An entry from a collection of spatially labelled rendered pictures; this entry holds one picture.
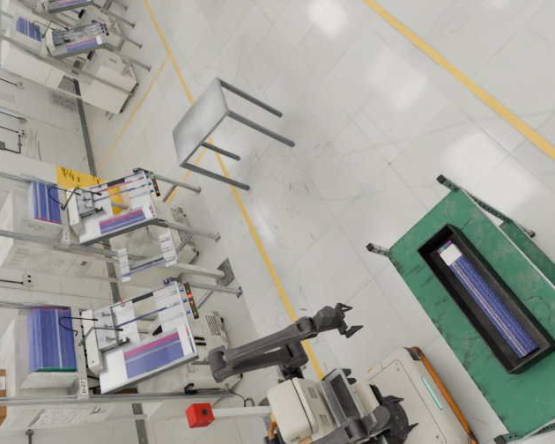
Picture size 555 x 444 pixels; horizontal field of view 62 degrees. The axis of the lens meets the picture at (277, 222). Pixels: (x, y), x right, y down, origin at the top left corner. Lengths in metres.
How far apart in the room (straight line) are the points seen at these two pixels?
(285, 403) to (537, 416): 0.90
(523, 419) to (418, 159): 2.00
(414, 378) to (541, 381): 1.09
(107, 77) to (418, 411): 6.26
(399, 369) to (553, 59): 2.05
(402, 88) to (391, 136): 0.38
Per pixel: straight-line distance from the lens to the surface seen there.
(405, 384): 2.90
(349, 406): 2.18
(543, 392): 1.91
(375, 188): 3.54
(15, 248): 4.49
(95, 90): 7.65
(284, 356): 2.04
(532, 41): 3.45
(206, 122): 3.98
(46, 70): 7.49
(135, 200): 4.65
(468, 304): 1.99
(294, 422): 1.96
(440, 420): 2.82
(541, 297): 1.92
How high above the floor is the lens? 2.78
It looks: 42 degrees down
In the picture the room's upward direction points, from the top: 72 degrees counter-clockwise
